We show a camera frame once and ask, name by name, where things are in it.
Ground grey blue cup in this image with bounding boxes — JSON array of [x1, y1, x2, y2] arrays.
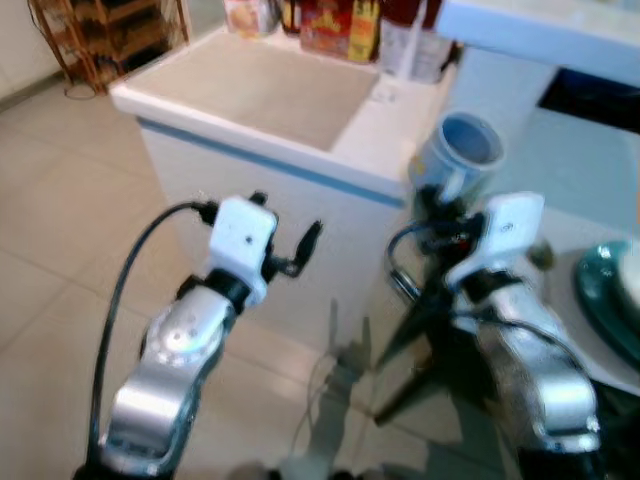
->
[[408, 111, 508, 209]]

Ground metal spoon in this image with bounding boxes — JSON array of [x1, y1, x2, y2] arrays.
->
[[528, 240, 557, 279]]

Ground white cabinet with blue stripe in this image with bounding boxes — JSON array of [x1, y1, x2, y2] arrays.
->
[[108, 24, 463, 353]]

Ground black tripod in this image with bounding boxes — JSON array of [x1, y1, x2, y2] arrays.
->
[[373, 285, 501, 429]]

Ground clear plastic container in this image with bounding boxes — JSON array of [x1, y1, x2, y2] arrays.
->
[[379, 18, 453, 85]]

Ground teal plate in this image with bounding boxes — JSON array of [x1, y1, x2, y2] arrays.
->
[[572, 239, 640, 373]]

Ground white bowl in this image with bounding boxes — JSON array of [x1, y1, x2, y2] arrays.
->
[[614, 244, 640, 313]]

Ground white food package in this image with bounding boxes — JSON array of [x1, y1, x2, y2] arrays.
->
[[221, 0, 282, 40]]

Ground red yellow food box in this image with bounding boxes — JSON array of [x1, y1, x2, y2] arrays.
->
[[297, 0, 384, 64]]

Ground light blue counter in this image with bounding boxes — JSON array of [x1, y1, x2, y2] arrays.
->
[[434, 0, 640, 88]]

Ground wooden rack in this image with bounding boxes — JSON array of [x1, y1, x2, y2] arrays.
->
[[27, 0, 192, 93]]

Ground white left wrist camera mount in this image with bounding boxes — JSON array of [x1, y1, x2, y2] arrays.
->
[[206, 196, 279, 303]]

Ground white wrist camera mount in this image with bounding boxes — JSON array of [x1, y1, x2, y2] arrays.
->
[[206, 196, 279, 303], [446, 191, 547, 293]]

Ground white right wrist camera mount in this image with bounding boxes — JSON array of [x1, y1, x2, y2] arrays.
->
[[446, 191, 547, 293]]

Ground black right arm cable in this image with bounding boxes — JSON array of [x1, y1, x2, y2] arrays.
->
[[384, 220, 591, 376]]

